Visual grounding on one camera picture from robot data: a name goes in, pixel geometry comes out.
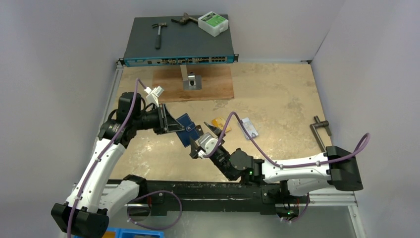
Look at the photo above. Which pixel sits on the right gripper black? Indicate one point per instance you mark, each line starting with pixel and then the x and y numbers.
pixel 212 155

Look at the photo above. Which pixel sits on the brown wooden board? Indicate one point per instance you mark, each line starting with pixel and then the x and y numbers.
pixel 217 83

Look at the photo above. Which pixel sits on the small black hammer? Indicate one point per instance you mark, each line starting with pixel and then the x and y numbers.
pixel 158 38

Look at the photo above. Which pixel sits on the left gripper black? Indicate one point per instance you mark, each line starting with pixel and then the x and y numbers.
pixel 170 123

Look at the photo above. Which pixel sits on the dark metal tool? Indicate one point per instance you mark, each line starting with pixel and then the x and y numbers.
pixel 185 19

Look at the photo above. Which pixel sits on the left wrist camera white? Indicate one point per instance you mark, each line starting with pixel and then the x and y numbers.
pixel 153 95

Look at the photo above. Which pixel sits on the metal door handle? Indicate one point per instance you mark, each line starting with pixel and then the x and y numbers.
pixel 314 129

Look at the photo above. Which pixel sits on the blue plastic bin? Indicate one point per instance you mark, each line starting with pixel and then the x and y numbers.
pixel 124 233

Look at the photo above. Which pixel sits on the metal stand bracket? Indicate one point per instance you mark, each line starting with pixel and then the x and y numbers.
pixel 191 81

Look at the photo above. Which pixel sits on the aluminium frame rail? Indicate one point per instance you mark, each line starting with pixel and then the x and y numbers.
pixel 331 196

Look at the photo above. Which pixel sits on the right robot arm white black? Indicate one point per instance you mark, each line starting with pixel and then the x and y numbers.
pixel 335 167

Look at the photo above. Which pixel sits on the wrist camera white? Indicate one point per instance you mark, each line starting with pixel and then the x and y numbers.
pixel 153 95
pixel 207 142

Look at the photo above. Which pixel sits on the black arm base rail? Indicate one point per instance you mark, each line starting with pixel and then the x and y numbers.
pixel 176 205

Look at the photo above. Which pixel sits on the white green electrical box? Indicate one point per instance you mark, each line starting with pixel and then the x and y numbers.
pixel 213 23

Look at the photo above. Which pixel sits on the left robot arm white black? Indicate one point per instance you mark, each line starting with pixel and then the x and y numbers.
pixel 86 211

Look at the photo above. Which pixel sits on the blue leather card holder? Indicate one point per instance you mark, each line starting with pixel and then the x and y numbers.
pixel 191 130

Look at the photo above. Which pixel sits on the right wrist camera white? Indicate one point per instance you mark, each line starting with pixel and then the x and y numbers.
pixel 207 142

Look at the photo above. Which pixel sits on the blue network switch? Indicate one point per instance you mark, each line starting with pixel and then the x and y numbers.
pixel 180 45

